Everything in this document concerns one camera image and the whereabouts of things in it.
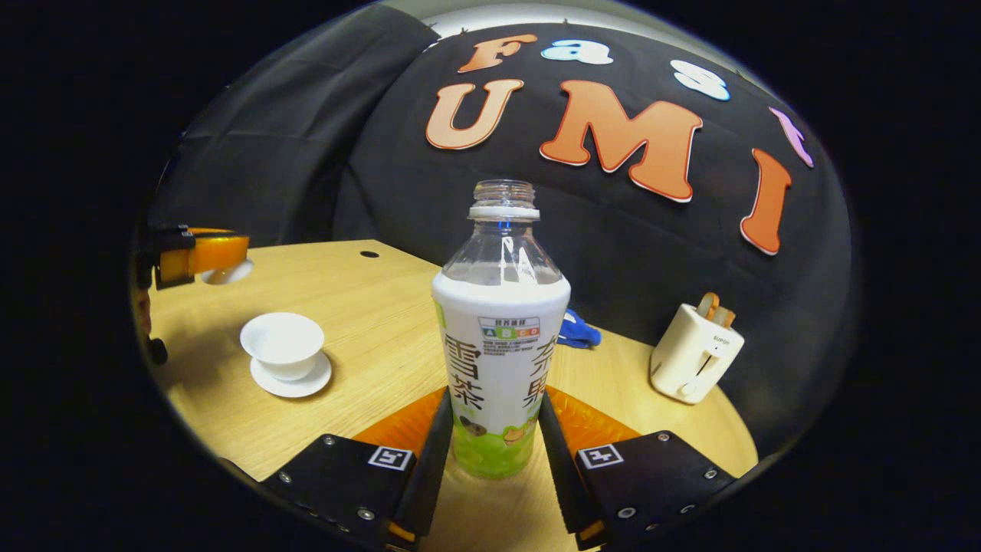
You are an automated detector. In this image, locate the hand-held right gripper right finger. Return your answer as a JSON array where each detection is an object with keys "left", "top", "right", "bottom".
[{"left": 539, "top": 387, "right": 737, "bottom": 549}]

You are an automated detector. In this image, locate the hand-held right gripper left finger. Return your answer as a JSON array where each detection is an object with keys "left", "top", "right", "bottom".
[{"left": 264, "top": 387, "right": 454, "bottom": 549}]

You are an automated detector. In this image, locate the white teacup lid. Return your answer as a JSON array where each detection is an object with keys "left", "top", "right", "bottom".
[{"left": 201, "top": 259, "right": 254, "bottom": 285}]

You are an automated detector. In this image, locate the white teacup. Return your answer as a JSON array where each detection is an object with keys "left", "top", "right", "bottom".
[{"left": 240, "top": 312, "right": 326, "bottom": 382}]

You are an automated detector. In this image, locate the white green water bottle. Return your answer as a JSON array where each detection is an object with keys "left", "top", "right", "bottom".
[{"left": 431, "top": 179, "right": 572, "bottom": 481}]

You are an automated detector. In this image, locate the blue towel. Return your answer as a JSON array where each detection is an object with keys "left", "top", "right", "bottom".
[{"left": 557, "top": 309, "right": 602, "bottom": 350}]

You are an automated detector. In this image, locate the white saucer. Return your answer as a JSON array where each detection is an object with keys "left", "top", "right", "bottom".
[{"left": 250, "top": 351, "right": 333, "bottom": 399}]

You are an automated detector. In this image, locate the white toaster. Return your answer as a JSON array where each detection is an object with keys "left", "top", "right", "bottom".
[{"left": 650, "top": 304, "right": 746, "bottom": 405}]

